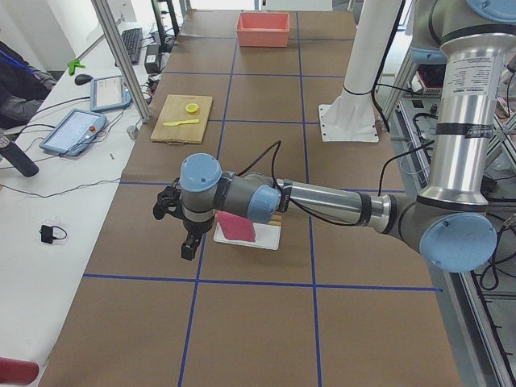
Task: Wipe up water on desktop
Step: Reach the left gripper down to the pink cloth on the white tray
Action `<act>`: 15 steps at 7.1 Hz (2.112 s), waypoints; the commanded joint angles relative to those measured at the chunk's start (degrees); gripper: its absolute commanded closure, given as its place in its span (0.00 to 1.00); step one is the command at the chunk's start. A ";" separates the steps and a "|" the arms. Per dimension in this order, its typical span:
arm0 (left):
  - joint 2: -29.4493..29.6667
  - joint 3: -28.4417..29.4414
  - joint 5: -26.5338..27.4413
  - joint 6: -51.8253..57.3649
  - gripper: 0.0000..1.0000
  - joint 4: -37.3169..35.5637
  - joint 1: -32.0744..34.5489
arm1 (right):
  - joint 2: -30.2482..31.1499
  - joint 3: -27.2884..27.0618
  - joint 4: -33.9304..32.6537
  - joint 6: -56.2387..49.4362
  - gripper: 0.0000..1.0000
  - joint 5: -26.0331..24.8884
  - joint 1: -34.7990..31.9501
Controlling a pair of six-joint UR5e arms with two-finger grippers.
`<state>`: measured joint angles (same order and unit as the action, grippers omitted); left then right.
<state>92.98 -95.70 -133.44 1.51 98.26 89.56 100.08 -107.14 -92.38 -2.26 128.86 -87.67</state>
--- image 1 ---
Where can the pink wiping cloth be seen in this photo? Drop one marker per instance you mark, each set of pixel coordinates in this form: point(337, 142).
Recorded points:
point(235, 227)

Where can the black water bottle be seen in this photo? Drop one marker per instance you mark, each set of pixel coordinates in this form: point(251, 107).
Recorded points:
point(13, 153)

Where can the white rectangular tray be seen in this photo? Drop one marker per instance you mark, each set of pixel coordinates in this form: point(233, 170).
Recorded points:
point(266, 237)

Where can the yellow plastic knife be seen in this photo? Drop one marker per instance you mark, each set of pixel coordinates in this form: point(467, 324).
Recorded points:
point(182, 122)

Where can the wooden cutting board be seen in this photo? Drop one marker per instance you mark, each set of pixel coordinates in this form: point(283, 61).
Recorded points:
point(174, 110)

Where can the yellow round lid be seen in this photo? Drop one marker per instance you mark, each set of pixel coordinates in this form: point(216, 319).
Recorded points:
point(192, 108)

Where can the small black clip device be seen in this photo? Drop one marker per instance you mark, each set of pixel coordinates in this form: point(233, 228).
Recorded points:
point(49, 234)

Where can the near blue teach pendant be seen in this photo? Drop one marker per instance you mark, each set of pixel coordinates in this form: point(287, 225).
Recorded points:
point(74, 133)

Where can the blue teach pendant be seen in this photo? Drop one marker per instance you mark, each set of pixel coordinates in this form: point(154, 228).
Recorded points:
point(74, 133)
point(108, 93)

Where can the far blue teach pendant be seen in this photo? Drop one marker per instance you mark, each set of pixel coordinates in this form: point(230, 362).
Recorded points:
point(108, 93)

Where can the black power adapter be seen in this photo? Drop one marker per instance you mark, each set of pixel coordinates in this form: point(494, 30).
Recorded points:
point(152, 60)

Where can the black computer mouse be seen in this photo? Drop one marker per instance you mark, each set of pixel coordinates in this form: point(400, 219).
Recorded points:
point(82, 79)

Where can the red cylinder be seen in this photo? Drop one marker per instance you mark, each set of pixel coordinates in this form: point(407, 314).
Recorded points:
point(18, 372)

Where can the green clamp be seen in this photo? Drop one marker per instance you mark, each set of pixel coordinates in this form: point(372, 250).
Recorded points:
point(73, 65)

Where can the black keyboard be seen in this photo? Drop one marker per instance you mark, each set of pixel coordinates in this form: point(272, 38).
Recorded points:
point(132, 40)

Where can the pink plastic bin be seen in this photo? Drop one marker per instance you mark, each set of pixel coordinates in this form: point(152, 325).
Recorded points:
point(263, 29)

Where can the seated person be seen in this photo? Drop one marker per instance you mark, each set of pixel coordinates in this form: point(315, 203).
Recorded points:
point(23, 88)

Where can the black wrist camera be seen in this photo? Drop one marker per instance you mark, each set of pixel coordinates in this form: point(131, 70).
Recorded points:
point(169, 202)

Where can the aluminium frame post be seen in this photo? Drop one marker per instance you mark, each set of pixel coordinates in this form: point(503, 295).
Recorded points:
point(114, 40)

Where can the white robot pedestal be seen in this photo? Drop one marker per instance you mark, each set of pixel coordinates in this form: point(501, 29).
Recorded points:
point(351, 116)

